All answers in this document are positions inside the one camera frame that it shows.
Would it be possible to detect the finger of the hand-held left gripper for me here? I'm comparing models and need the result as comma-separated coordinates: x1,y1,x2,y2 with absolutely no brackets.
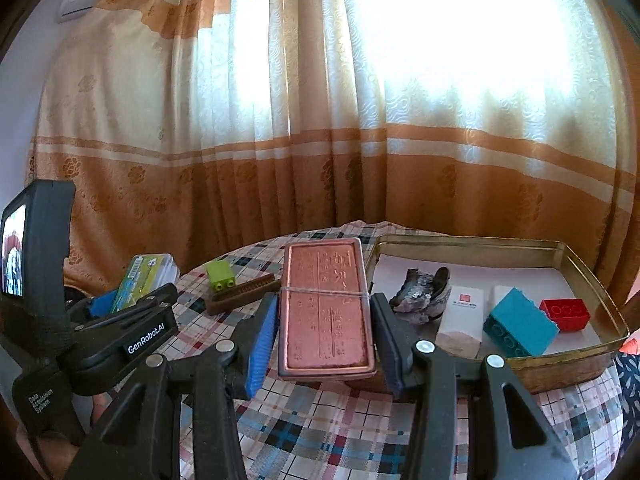
65,292,121,328
75,282,179,333

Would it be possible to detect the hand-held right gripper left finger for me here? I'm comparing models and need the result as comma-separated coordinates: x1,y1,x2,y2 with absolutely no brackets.
62,292,281,480

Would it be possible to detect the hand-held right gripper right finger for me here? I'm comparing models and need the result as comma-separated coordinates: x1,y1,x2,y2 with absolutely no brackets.
370,294,581,480

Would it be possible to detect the green plastic packet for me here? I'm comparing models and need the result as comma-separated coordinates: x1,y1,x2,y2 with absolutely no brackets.
110,254,180,311

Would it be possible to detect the copper tin box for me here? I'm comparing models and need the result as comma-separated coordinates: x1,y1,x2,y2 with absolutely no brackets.
277,237,378,378

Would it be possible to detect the teal building block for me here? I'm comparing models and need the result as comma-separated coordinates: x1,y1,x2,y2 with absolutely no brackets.
482,287,561,358

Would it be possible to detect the gold metal tray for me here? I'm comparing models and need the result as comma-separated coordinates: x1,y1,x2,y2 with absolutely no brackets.
362,234,631,395

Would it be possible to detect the person's left hand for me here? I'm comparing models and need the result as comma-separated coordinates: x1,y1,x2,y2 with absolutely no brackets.
15,392,108,480

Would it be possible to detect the dark brown box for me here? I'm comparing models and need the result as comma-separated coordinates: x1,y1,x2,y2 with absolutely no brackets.
207,276,281,316

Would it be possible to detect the crumpled grey foil wrapper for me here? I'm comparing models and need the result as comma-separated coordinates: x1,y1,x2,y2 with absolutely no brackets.
390,266,453,328

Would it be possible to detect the white box with red label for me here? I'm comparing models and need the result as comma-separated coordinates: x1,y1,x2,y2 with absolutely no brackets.
434,284,493,358

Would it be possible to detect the green building block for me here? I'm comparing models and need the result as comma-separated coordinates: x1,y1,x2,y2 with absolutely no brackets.
206,260,238,292

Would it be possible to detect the plaid tablecloth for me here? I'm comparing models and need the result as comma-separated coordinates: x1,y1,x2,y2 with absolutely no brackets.
170,220,626,480

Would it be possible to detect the orange and cream curtain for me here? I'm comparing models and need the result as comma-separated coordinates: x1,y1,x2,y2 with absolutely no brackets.
27,0,640,311

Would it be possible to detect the white paper liner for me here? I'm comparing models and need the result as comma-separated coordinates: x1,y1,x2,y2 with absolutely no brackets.
372,255,601,356

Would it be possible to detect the red building block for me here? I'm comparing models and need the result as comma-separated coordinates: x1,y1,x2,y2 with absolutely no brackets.
539,298,592,332

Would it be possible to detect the dark patterned clothing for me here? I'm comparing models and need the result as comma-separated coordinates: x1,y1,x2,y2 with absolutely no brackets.
612,350,640,421

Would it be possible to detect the white air conditioner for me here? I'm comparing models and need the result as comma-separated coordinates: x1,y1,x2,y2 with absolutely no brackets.
57,0,98,23

